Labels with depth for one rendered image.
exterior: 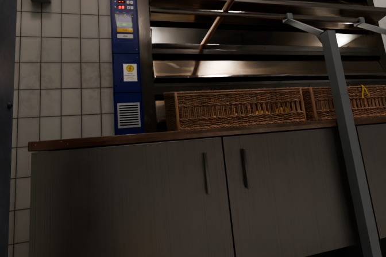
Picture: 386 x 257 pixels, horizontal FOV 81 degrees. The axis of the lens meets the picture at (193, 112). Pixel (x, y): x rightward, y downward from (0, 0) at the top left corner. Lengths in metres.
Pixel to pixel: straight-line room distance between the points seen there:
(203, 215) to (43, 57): 1.17
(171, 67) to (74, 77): 0.55
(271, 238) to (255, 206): 0.12
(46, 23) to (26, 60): 0.24
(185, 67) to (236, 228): 0.96
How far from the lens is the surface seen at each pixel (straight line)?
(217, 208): 0.83
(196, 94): 0.87
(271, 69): 1.66
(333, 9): 2.01
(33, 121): 1.43
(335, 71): 1.08
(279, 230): 0.94
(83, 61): 1.44
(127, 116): 1.29
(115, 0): 1.57
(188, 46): 1.50
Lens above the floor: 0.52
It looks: 9 degrees up
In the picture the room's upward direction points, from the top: 5 degrees counter-clockwise
